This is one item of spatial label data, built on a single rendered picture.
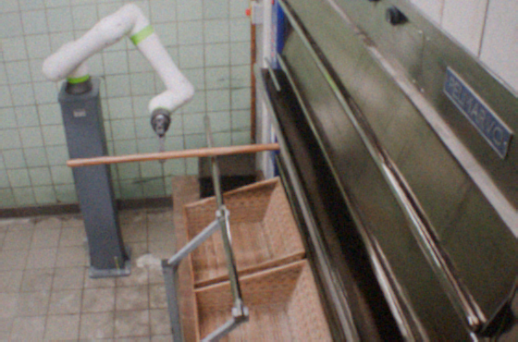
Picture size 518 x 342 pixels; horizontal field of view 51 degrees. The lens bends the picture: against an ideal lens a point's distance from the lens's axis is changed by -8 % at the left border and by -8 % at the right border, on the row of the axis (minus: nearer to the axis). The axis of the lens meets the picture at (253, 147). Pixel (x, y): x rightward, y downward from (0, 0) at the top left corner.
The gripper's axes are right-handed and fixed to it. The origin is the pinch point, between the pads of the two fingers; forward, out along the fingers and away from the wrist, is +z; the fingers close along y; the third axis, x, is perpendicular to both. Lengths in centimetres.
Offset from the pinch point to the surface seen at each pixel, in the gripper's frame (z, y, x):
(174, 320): 48, 54, 0
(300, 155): 48, -23, -47
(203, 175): -32, 38, -19
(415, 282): 124, -37, -57
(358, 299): 115, -23, -48
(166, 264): 47, 23, 1
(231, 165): -39, 38, -34
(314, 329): 71, 41, -52
